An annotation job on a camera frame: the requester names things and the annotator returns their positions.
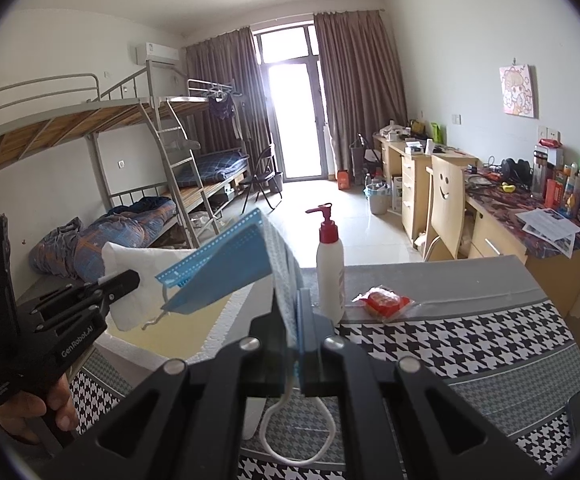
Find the black headphones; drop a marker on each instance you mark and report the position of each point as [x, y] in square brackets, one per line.
[514, 169]

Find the white face mask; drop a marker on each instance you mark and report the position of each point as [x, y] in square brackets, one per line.
[135, 270]

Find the metal bed ladder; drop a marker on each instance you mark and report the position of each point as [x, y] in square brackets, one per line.
[180, 160]

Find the plain wooden desk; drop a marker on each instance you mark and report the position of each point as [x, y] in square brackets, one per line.
[412, 185]

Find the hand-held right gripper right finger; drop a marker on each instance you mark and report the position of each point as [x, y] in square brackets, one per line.
[306, 330]

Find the brown curtain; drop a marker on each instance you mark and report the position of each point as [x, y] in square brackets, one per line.
[225, 95]
[359, 85]

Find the short metal bunk bed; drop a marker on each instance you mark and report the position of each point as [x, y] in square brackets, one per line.
[210, 160]

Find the red snack packet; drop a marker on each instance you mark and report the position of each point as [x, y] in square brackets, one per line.
[384, 302]

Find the blue face mask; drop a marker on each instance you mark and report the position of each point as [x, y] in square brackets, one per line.
[220, 270]
[282, 270]

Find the orange bag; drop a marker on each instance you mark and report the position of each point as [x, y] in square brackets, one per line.
[345, 180]

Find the white air conditioner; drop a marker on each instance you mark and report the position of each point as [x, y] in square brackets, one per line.
[157, 52]

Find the white pump bottle red top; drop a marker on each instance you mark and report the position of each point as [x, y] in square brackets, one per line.
[330, 270]

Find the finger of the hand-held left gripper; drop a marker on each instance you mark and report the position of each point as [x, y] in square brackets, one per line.
[110, 296]
[115, 280]

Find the person's left hand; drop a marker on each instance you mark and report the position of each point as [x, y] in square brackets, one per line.
[20, 410]

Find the blue plaid quilt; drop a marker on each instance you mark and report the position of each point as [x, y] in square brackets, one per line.
[110, 240]

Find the navy quilt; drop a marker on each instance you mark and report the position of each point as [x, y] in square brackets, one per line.
[215, 165]

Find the white foam box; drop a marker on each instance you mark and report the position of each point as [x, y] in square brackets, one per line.
[170, 335]

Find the long metal bunk bed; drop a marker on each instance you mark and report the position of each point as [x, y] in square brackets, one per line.
[70, 120]

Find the black bag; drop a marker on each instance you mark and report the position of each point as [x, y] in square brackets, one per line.
[364, 160]

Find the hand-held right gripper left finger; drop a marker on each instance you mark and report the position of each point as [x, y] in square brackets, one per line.
[270, 370]

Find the white wall socket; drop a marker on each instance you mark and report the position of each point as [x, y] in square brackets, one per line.
[549, 134]

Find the row of toiletry bottles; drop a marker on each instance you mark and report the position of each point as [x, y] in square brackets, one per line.
[574, 195]

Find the houndstooth table cloth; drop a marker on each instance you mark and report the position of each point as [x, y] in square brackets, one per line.
[469, 350]

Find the wooden desk patterned top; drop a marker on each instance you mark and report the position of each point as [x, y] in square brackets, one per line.
[559, 275]

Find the glass balcony door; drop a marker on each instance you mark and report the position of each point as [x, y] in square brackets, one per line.
[295, 110]

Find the printed papers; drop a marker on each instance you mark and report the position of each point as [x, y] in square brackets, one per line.
[549, 227]

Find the white items on desk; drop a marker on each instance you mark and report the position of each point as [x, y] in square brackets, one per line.
[394, 132]

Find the green packet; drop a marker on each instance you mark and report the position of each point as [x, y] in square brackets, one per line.
[435, 132]

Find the wooden chair smiley face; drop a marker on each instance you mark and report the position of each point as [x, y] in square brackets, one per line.
[447, 200]

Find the small yellow object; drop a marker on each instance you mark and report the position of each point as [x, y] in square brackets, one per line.
[508, 188]

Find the cartoon wall poster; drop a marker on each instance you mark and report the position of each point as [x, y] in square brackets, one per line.
[518, 90]

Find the black folding chair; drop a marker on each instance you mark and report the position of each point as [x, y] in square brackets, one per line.
[262, 175]

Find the grey trash bin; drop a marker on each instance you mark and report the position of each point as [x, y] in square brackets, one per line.
[378, 200]

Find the dark hanging clothes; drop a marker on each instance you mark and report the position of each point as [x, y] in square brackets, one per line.
[222, 107]

